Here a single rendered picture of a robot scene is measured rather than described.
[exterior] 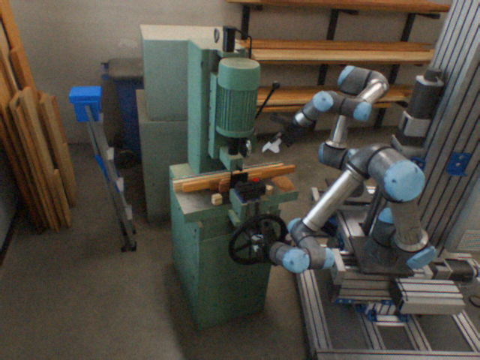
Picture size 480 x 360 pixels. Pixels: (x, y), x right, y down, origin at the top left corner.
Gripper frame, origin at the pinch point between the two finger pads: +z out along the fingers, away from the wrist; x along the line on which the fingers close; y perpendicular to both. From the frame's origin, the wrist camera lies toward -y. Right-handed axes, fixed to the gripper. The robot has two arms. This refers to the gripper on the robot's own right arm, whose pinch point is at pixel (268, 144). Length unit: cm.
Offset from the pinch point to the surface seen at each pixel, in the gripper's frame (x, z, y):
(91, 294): -41, 147, -6
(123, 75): 83, 115, -123
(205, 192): -15.9, 35.1, -3.4
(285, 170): 21.9, 17.8, 17.1
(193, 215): -31.4, 34.7, 0.7
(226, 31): 4, -20, -47
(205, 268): -26, 62, 25
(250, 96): -4.8, -13.1, -19.7
